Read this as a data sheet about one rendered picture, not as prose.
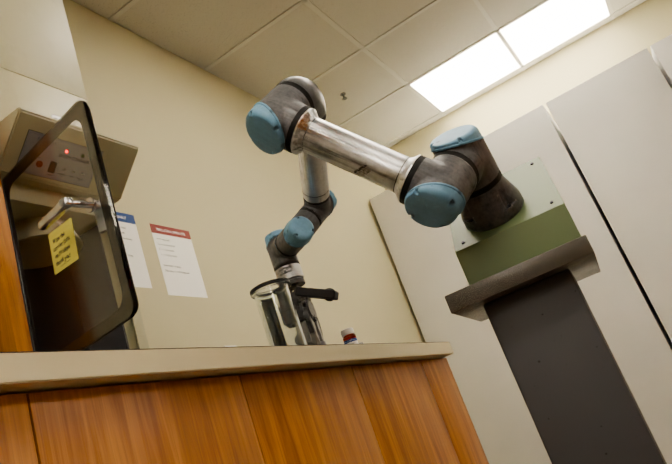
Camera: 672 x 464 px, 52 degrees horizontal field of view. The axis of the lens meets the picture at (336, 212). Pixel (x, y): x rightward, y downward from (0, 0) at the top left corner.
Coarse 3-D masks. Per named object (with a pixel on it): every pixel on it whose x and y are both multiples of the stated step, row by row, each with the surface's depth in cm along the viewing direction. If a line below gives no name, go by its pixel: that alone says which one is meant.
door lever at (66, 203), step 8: (64, 200) 108; (72, 200) 109; (88, 200) 112; (56, 208) 109; (64, 208) 109; (88, 208) 112; (48, 216) 111; (56, 216) 110; (40, 224) 112; (48, 224) 112
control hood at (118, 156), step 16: (16, 112) 132; (32, 112) 135; (0, 128) 134; (16, 128) 133; (32, 128) 135; (48, 128) 138; (0, 144) 133; (16, 144) 134; (112, 144) 153; (128, 144) 157; (0, 160) 132; (16, 160) 135; (112, 160) 154; (128, 160) 158; (0, 176) 134; (112, 176) 156; (128, 176) 159; (112, 192) 157
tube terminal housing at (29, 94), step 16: (0, 80) 148; (16, 80) 152; (32, 80) 157; (0, 96) 146; (16, 96) 150; (32, 96) 154; (48, 96) 159; (64, 96) 164; (0, 112) 144; (48, 112) 156; (64, 112) 161; (128, 336) 149; (144, 336) 149
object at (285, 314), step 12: (252, 288) 174; (264, 288) 173; (276, 288) 173; (288, 288) 176; (264, 300) 172; (276, 300) 171; (288, 300) 173; (264, 312) 172; (276, 312) 170; (288, 312) 171; (264, 324) 172; (276, 324) 169; (288, 324) 169; (300, 324) 172; (276, 336) 169; (288, 336) 168; (300, 336) 170
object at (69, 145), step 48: (48, 144) 122; (96, 144) 114; (48, 192) 121; (96, 192) 112; (48, 240) 119; (96, 240) 111; (48, 288) 118; (96, 288) 110; (48, 336) 117; (96, 336) 108
